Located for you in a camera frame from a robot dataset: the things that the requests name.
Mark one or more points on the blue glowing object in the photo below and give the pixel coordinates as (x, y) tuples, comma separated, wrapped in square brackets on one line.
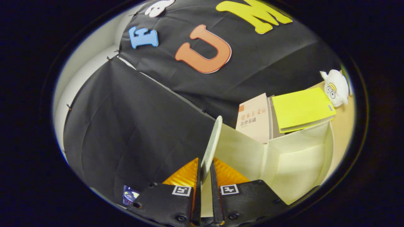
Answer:
[(130, 195)]

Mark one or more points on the yellow book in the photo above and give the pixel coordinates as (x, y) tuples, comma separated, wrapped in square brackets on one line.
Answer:
[(300, 107)]

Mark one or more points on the tan paperback book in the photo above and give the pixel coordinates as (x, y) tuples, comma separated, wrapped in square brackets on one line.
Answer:
[(252, 119)]

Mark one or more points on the beige fabric storage box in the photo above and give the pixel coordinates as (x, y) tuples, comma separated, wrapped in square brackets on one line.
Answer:
[(293, 164)]

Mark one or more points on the white plush toy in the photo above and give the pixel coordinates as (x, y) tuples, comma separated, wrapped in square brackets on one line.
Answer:
[(336, 86)]

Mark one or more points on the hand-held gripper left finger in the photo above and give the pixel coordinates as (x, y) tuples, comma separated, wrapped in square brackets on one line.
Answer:
[(167, 201)]

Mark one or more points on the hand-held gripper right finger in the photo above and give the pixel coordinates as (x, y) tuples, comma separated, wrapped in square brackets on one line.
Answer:
[(249, 201)]

